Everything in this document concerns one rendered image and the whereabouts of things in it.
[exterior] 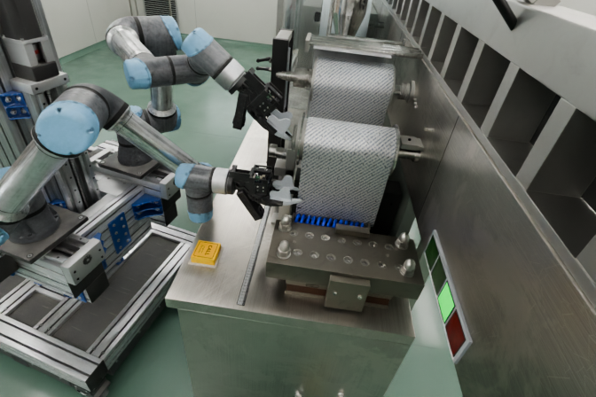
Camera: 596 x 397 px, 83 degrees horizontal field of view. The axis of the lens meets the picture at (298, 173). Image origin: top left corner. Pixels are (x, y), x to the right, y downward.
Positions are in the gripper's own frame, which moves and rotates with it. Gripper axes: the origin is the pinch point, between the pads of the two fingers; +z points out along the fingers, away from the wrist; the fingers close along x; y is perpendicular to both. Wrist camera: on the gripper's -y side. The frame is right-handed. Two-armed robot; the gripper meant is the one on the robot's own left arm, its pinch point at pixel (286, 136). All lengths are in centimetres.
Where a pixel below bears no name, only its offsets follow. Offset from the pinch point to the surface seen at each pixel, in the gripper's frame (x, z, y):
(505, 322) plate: -56, 24, 29
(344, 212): -8.1, 26.6, -1.2
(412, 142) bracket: -2.9, 23.1, 25.5
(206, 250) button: -17.7, 5.4, -36.6
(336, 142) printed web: -7.2, 7.9, 12.1
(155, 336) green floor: 2, 35, -132
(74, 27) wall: 392, -215, -287
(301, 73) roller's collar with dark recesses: 20.9, -6.5, 10.0
